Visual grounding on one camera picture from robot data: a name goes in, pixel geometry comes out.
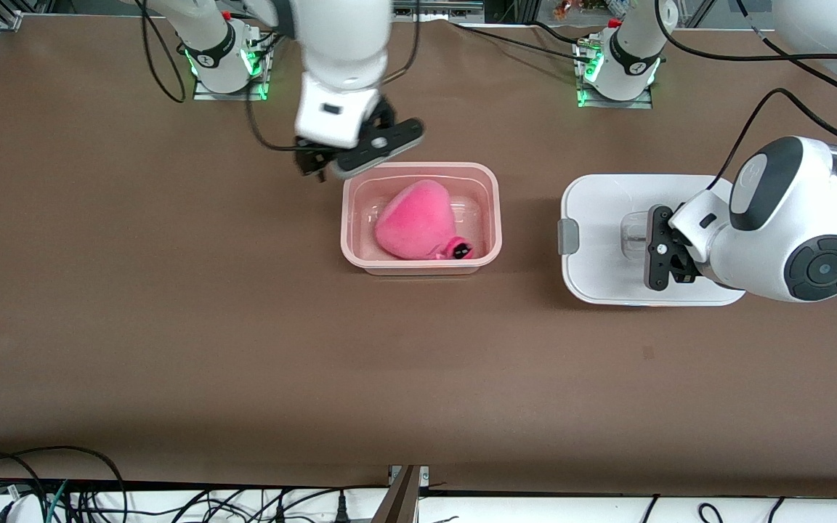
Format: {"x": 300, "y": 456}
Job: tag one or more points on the aluminium frame profile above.
{"x": 10, "y": 22}

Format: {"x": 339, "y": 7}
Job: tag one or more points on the black power plug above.
{"x": 341, "y": 512}

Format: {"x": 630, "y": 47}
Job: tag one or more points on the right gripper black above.
{"x": 311, "y": 160}

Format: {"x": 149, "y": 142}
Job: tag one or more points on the orange figurine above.
{"x": 578, "y": 9}

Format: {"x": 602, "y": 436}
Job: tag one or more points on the small metal bracket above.
{"x": 424, "y": 476}

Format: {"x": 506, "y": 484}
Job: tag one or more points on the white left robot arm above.
{"x": 789, "y": 218}

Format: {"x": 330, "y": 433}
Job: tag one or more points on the brown table cover mat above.
{"x": 418, "y": 363}

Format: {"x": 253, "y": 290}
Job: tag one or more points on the pink plush toy with sunglasses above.
{"x": 411, "y": 218}

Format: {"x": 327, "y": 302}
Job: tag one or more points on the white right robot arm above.
{"x": 346, "y": 36}

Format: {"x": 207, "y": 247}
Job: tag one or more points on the pink translucent plastic box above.
{"x": 360, "y": 263}

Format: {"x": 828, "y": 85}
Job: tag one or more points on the white box lid grey clips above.
{"x": 593, "y": 276}

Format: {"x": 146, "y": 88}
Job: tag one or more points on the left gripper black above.
{"x": 689, "y": 266}

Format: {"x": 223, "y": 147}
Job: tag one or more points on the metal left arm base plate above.
{"x": 640, "y": 104}

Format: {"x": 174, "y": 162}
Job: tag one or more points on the grey metal beam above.
{"x": 400, "y": 501}

